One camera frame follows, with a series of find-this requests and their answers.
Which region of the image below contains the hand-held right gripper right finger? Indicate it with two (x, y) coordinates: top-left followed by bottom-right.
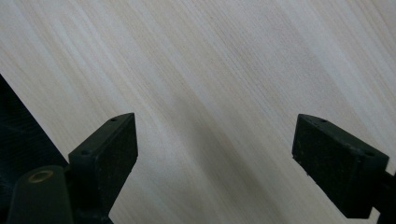
(291, 113), (390, 219)

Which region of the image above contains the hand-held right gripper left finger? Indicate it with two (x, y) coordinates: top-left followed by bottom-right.
(67, 112), (139, 220)

